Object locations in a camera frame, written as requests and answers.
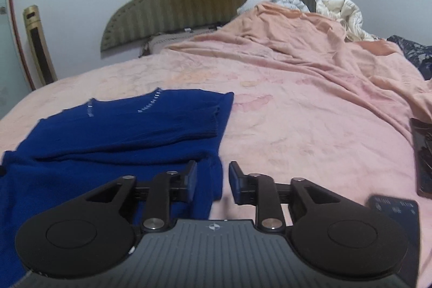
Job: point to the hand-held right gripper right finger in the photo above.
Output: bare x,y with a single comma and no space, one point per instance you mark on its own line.
235,184

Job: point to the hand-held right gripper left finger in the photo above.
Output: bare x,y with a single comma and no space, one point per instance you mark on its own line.
192,178

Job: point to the blue knit sweater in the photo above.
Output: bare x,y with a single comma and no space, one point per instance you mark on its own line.
101,139

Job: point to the pink blanket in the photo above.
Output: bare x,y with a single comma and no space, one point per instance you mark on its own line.
303,105

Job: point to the grey striped pillow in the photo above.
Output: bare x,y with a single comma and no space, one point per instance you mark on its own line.
168,40

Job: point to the black smartphone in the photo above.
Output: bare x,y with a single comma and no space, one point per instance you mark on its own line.
401,217

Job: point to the dark glossy tablet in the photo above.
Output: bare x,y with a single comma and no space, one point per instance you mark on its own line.
423,156

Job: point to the gold tower fan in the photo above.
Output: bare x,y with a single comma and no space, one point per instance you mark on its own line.
38,45

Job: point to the cream quilt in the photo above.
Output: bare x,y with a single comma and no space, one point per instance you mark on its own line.
347,13

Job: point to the dark floral cloth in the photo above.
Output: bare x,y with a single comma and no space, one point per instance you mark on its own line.
416,51

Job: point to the red-brown door frame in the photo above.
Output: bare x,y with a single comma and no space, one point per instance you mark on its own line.
15,21

